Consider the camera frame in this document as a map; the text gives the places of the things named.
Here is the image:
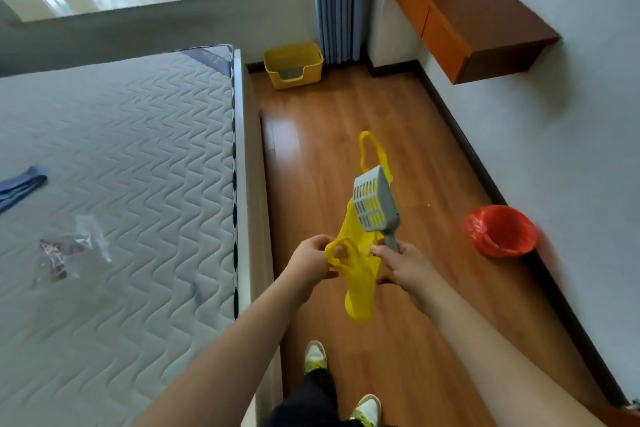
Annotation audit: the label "person's left hand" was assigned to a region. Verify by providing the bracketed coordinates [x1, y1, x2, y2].
[282, 234, 346, 305]

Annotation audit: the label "person's right hand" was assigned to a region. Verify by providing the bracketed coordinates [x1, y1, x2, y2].
[371, 240, 449, 318]

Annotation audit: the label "yellow plastic bag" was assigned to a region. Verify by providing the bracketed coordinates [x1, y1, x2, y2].
[325, 130, 395, 325]

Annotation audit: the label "pale blue litter scoop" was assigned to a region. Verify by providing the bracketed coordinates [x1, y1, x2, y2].
[353, 165, 402, 254]

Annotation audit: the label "yellow litter box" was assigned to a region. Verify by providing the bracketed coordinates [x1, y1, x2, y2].
[263, 41, 325, 91]

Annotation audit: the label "person's right forearm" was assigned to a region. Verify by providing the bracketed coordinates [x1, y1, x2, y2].
[422, 281, 609, 427]

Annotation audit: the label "person's left forearm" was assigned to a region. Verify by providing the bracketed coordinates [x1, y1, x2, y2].
[132, 274, 311, 427]

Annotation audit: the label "person's left white-green shoe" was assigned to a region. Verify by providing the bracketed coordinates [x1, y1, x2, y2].
[303, 340, 329, 375]

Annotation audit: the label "person's white-green shoe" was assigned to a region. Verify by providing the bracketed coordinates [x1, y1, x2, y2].
[303, 340, 329, 375]
[349, 394, 383, 427]

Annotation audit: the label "person's right white-green shoe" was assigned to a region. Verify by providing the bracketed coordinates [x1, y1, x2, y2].
[349, 394, 383, 427]

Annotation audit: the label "red-lined trash bin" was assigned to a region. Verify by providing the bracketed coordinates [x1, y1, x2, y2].
[463, 205, 539, 259]

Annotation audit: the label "black trousers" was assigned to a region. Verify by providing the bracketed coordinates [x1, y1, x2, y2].
[259, 369, 366, 427]

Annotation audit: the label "dark baseboard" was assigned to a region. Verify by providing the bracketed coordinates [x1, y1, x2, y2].
[247, 59, 629, 408]

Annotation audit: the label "white quilted mattress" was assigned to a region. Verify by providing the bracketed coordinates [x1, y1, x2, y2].
[0, 43, 240, 427]

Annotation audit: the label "clear plastic wrapper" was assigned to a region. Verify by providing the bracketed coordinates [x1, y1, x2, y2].
[32, 213, 113, 288]

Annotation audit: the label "blue pleated curtain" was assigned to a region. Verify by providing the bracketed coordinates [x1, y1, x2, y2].
[311, 0, 373, 66]

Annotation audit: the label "blue cloth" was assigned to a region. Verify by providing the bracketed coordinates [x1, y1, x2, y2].
[0, 165, 49, 215]

